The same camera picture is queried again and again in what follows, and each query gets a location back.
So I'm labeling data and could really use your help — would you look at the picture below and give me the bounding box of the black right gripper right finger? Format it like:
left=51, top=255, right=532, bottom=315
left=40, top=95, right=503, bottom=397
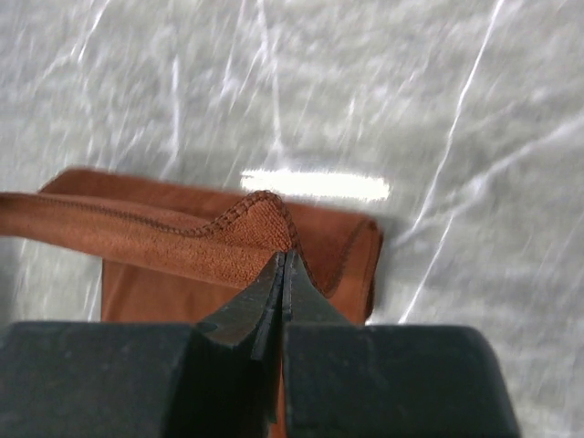
left=282, top=252, right=521, bottom=437

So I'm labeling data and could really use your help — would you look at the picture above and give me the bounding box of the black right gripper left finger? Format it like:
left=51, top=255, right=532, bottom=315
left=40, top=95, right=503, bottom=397
left=1, top=253, right=284, bottom=437

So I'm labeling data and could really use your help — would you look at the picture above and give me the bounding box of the rust brown towel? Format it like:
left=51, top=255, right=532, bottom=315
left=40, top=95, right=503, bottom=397
left=0, top=166, right=384, bottom=438

